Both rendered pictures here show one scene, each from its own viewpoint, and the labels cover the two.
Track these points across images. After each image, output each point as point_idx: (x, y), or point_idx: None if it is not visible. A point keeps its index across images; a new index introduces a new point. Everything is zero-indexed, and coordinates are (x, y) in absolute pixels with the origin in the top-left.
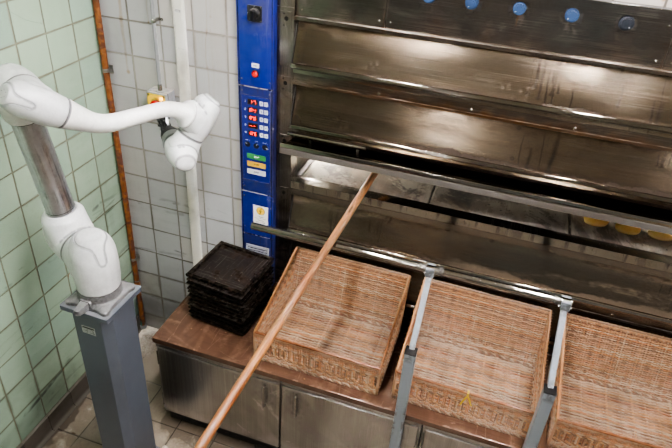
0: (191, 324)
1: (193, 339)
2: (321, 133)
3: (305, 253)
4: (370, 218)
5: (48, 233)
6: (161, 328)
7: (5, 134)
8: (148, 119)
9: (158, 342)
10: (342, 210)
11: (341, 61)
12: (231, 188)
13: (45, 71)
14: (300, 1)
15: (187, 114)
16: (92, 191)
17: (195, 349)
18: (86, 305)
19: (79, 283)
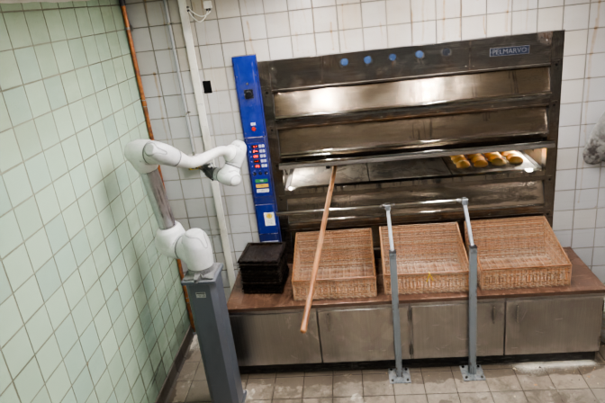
0: (246, 297)
1: (251, 303)
2: (300, 153)
3: (302, 235)
4: (338, 200)
5: (164, 240)
6: (228, 303)
7: (121, 192)
8: (214, 156)
9: (230, 311)
10: (320, 201)
11: (303, 108)
12: (247, 207)
13: None
14: (273, 81)
15: (231, 151)
16: None
17: (256, 307)
18: (199, 276)
19: (194, 262)
